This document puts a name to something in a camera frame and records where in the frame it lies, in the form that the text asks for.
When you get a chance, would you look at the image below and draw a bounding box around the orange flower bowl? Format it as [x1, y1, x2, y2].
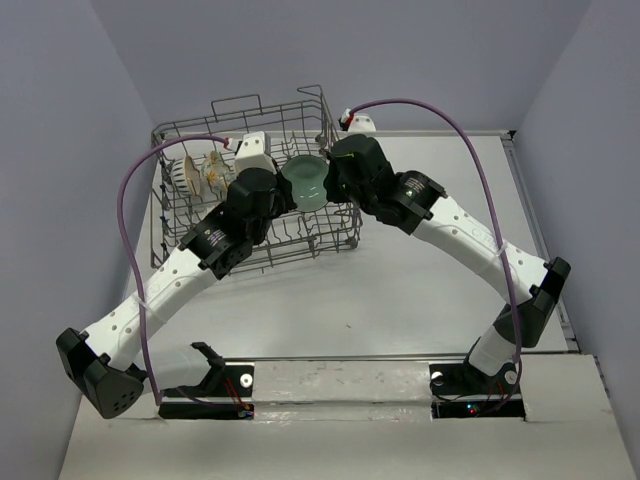
[201, 151, 235, 192]

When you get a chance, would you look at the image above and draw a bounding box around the plain teal bowl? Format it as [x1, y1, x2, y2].
[281, 155, 329, 213]

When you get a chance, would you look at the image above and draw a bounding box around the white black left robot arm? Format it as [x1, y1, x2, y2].
[56, 168, 295, 419]

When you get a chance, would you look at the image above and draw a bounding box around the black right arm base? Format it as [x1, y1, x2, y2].
[429, 362, 526, 420]

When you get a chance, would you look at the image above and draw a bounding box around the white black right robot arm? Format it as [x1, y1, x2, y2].
[324, 134, 571, 392]

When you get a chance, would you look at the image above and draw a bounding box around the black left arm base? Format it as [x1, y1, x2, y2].
[158, 362, 255, 421]

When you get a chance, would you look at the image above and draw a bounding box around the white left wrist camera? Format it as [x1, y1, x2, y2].
[234, 131, 276, 175]

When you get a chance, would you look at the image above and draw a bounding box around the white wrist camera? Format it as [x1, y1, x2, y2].
[234, 131, 276, 175]
[338, 108, 377, 135]

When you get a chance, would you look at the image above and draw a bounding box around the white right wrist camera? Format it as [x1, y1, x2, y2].
[338, 108, 377, 135]

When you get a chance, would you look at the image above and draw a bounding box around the grey wire dish rack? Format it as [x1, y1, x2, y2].
[145, 85, 362, 272]

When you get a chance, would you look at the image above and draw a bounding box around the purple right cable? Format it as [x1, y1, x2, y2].
[342, 98, 524, 416]

